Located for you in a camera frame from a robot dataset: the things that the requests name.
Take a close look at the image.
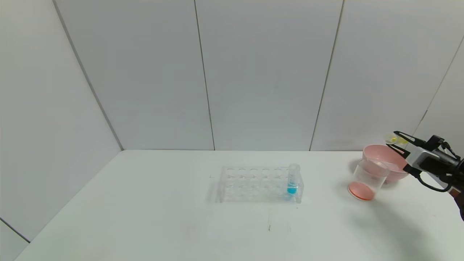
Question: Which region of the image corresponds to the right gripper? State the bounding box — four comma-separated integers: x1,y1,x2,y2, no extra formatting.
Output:
386,131,460,178

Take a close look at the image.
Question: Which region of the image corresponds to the test tube with yellow pigment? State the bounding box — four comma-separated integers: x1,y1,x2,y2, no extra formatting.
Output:
384,133,408,145

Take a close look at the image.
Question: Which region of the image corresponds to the clear glass beaker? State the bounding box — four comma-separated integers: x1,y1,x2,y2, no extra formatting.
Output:
348,159,390,201

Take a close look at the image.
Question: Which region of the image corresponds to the test tube with blue pigment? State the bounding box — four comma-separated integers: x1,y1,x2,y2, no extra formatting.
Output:
287,163,301,196

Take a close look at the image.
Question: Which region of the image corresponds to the clear plastic test tube rack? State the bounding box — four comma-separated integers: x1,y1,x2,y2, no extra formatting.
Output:
219,166,303,204

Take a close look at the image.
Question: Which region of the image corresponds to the pink bowl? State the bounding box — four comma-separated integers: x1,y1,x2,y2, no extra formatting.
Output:
362,145,411,184

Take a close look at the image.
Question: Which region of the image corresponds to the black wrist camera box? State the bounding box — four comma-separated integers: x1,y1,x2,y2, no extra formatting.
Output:
428,135,446,149

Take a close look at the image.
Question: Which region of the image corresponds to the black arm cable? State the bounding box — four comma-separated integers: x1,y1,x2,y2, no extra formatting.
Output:
413,170,453,192

